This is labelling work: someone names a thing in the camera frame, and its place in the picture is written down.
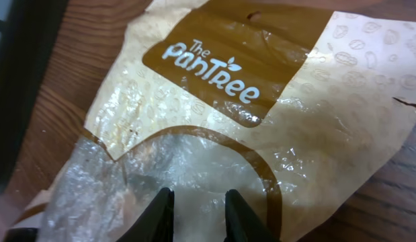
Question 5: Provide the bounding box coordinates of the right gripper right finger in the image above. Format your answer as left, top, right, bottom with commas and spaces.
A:
224, 190, 278, 242

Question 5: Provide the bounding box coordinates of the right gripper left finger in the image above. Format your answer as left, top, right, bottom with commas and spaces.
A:
117, 188, 175, 242

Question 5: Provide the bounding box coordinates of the brown Pantree snack pouch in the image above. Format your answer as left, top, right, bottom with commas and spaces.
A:
15, 1, 416, 241

